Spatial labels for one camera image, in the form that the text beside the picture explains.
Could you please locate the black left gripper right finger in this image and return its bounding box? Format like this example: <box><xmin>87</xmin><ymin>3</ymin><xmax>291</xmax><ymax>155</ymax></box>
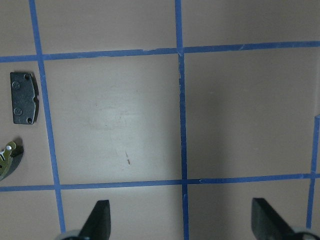
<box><xmin>251</xmin><ymin>198</ymin><xmax>298</xmax><ymax>240</ymax></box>

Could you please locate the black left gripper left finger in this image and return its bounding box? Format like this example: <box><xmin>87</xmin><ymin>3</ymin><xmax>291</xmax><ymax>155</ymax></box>
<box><xmin>78</xmin><ymin>200</ymin><xmax>111</xmax><ymax>240</ymax></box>

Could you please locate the green brake shoe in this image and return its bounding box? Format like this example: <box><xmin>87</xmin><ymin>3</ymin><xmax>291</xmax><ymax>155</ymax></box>
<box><xmin>0</xmin><ymin>137</ymin><xmax>24</xmax><ymax>181</ymax></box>

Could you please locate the black brake pad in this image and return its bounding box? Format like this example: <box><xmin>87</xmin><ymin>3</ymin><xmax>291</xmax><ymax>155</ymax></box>
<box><xmin>10</xmin><ymin>71</ymin><xmax>39</xmax><ymax>125</ymax></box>

